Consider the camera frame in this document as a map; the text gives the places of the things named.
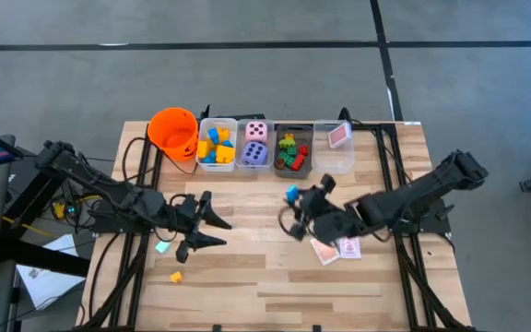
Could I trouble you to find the clear plastic bin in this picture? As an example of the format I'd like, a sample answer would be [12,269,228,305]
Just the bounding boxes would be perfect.
[312,120,356,175]

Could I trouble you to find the translucent white plastic bin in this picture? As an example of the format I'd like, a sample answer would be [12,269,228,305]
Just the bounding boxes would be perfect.
[234,118,276,173]

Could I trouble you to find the grey plastic bin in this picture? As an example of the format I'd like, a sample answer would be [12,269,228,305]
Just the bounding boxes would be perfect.
[273,123,315,180]

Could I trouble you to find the orange pumpkin face bucket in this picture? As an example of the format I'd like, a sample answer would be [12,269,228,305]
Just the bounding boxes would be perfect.
[147,107,201,163]

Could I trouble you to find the opaque white plastic bin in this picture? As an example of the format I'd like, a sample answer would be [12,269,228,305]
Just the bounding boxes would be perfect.
[195,117,239,173]

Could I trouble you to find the black aluminium rig frame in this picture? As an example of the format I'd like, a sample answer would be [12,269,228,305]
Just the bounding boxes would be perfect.
[74,105,478,332]

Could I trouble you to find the white paper sheets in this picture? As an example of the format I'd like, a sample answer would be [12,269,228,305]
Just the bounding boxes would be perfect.
[16,233,80,310]

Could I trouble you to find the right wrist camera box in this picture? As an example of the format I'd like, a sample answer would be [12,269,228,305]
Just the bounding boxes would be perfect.
[315,210,354,245]

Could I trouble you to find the yellow long hollow block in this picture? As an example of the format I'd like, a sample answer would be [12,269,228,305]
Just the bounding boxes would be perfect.
[215,145,237,164]

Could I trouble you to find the yellow cable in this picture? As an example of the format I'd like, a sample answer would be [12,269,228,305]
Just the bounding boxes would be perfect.
[1,193,105,231]

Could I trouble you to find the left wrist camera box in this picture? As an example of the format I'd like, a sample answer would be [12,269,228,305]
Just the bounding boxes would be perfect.
[175,194,201,222]

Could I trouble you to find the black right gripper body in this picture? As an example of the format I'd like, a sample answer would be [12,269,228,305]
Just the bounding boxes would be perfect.
[298,196,340,231]

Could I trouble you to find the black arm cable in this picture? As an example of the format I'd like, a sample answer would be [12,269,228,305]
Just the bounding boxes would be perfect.
[277,206,297,235]

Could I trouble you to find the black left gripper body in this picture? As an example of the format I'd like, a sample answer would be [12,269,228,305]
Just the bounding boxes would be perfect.
[152,197,202,264]

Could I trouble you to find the purple foam die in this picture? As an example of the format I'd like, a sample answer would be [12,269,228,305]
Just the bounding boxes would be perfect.
[241,140,269,166]

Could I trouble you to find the pink playing card box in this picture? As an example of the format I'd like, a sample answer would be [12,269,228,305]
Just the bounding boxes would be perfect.
[310,237,341,267]
[337,236,362,260]

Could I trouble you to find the red playing card deck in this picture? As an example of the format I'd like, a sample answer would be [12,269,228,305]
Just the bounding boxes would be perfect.
[327,121,353,149]

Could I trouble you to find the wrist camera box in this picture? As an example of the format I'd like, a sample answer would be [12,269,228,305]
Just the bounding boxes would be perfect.
[315,210,354,245]
[175,194,201,222]

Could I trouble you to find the pink foam die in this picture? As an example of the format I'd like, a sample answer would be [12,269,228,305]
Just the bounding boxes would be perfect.
[245,121,269,144]

